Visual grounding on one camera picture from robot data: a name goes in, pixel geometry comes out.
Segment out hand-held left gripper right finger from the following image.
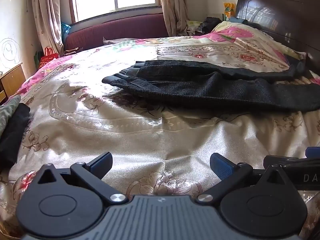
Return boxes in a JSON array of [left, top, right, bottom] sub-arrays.
[[196, 153, 291, 205]]

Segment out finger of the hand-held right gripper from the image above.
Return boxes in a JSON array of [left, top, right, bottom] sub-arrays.
[[305, 146, 320, 159]]

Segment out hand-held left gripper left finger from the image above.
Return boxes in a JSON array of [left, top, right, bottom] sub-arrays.
[[32, 152, 128, 205]]

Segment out dark grey pants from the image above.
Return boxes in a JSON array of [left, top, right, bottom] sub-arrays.
[[102, 59, 320, 112]]

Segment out floral satin bed blanket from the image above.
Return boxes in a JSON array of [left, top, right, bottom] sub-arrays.
[[0, 36, 320, 240]]

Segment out folded black cloth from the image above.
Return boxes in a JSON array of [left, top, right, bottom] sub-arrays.
[[0, 103, 31, 167]]

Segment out folded grey cloth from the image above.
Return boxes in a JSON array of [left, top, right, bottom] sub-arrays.
[[0, 95, 22, 137]]

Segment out brown handbag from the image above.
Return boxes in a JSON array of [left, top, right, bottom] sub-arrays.
[[63, 47, 84, 56]]

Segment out red shopping bag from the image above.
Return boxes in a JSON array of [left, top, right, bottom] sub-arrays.
[[40, 47, 60, 67]]

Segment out wooden cabinet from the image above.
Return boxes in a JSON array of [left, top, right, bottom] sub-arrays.
[[0, 62, 27, 105]]

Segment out beige pillow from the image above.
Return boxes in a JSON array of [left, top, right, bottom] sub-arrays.
[[102, 37, 142, 47]]

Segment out pink floral quilt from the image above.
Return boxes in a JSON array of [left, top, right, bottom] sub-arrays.
[[195, 20, 307, 73]]

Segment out maroon sofa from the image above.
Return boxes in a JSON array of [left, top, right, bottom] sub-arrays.
[[64, 13, 169, 52]]

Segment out blue plastic bag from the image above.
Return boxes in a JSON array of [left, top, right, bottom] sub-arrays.
[[61, 22, 72, 38]]

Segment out yellow patterned cloth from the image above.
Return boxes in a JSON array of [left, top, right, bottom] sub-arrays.
[[186, 19, 203, 36]]

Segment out dark clothes pile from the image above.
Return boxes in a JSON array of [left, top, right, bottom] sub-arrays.
[[200, 17, 223, 34]]

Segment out dark wooden headboard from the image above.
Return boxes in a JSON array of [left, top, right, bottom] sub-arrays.
[[236, 0, 320, 68]]

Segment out teal cloth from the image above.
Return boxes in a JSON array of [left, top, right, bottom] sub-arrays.
[[228, 17, 248, 26]]

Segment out yellow package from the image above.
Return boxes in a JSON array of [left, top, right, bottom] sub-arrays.
[[223, 2, 237, 20]]

